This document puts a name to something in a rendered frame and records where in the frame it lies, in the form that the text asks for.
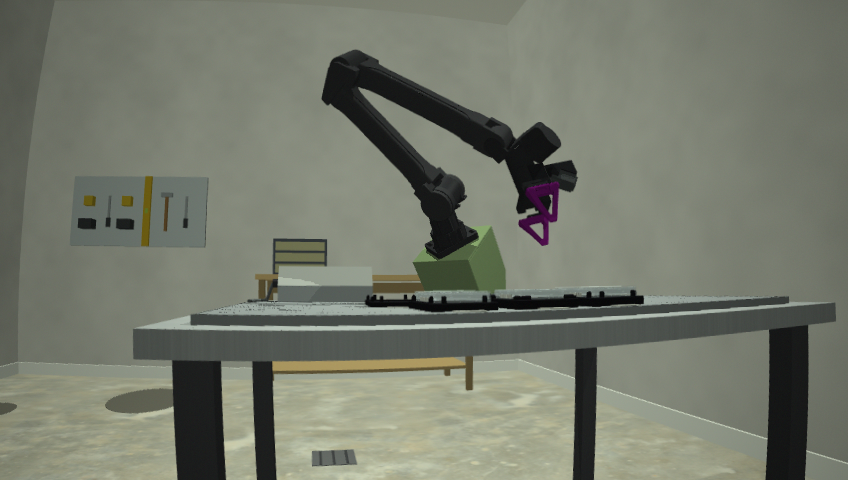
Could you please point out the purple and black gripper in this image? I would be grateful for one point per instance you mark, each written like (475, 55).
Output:
(534, 192)

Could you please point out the translucent white plate lid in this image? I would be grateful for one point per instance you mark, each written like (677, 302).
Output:
(452, 293)

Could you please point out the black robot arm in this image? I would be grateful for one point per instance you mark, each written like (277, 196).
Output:
(441, 197)

